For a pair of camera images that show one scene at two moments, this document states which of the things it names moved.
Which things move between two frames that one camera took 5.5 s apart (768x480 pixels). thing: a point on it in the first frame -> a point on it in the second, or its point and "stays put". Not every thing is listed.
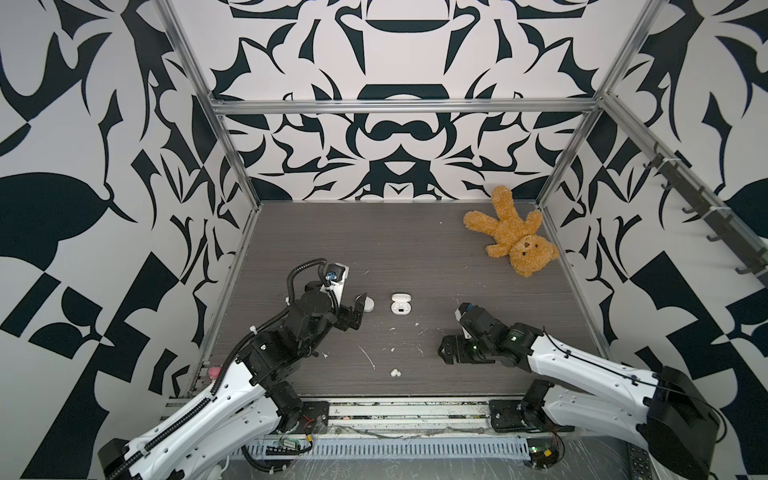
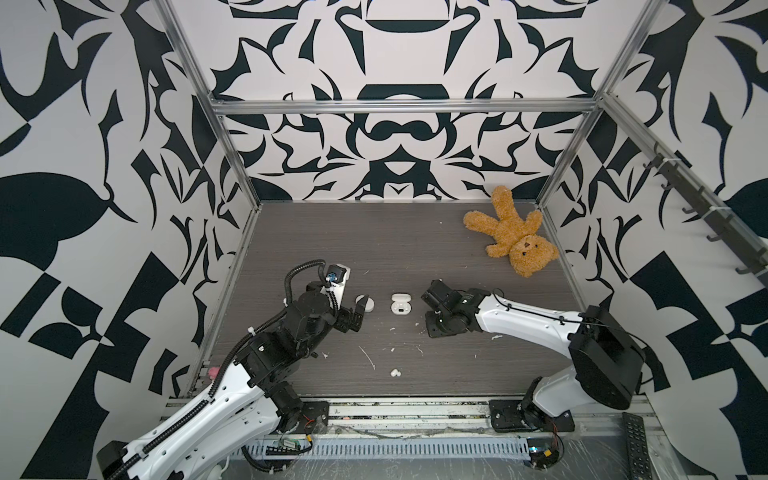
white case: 369,304 stays put
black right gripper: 458,356 -> 430,328
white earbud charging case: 401,305 stays put
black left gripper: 343,319 stays put
